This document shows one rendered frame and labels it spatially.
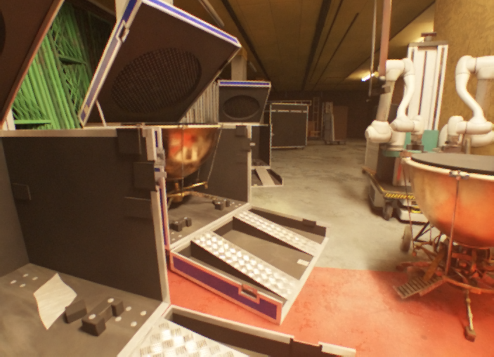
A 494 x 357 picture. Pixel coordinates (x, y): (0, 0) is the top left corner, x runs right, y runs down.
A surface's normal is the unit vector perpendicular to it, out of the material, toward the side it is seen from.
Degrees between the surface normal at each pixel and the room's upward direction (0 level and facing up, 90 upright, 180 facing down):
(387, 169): 90
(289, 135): 90
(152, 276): 90
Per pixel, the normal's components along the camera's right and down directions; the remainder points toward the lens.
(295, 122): 0.32, 0.20
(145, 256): -0.27, 0.20
